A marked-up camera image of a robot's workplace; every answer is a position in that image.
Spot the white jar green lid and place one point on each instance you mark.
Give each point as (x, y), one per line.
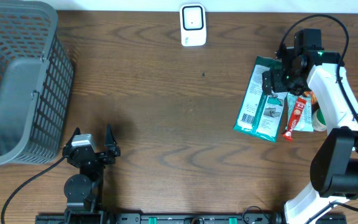
(318, 121)

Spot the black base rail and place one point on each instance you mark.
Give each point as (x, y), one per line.
(135, 218)

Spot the mint green wipes pack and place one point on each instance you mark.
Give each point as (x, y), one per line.
(305, 122)

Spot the dark grey plastic mesh basket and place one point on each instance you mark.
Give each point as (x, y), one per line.
(36, 78)

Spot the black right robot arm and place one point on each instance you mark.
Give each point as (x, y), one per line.
(334, 169)

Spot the white barcode scanner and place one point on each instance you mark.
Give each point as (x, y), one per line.
(193, 25)

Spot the small orange box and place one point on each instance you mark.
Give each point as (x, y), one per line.
(310, 94)

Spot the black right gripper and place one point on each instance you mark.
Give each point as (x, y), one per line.
(279, 86)

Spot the green 3M package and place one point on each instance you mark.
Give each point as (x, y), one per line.
(260, 115)

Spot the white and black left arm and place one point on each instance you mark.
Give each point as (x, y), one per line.
(84, 191)

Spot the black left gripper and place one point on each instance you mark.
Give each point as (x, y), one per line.
(115, 151)

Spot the red sachet packet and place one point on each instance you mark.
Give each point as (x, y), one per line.
(294, 118)

